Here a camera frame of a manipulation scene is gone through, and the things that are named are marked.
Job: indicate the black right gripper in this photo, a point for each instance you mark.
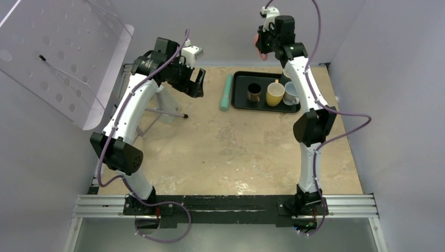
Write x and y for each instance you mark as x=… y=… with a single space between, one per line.
x=260 y=43

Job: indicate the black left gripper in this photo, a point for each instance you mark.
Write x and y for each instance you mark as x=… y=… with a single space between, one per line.
x=189 y=87

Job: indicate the brown mug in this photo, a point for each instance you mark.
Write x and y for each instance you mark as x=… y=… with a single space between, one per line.
x=254 y=92

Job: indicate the yellow mug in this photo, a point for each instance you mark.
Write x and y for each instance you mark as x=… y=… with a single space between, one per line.
x=275 y=93

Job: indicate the grey-blue mug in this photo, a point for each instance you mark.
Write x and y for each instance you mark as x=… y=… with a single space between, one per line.
x=290 y=96

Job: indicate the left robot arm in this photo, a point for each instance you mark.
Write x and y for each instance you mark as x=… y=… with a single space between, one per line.
x=169 y=62

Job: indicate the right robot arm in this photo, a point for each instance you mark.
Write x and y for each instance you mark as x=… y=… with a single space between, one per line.
x=277 y=36

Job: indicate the clear perforated acrylic panel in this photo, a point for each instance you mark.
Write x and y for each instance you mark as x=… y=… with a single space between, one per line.
x=68 y=53

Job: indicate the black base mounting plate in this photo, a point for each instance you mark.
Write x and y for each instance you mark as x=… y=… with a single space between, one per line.
x=277 y=210

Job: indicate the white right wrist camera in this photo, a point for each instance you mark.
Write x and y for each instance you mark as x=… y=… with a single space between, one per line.
x=268 y=14

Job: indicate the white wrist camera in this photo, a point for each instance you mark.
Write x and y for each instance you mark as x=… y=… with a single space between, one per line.
x=190 y=54
x=268 y=14

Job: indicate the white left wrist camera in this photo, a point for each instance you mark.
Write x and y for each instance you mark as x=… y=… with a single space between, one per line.
x=190 y=54

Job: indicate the small camera tripod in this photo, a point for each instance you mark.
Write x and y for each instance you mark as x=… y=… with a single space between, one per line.
x=163 y=113

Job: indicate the aluminium frame rail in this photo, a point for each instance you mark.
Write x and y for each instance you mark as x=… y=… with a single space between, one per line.
x=226 y=182

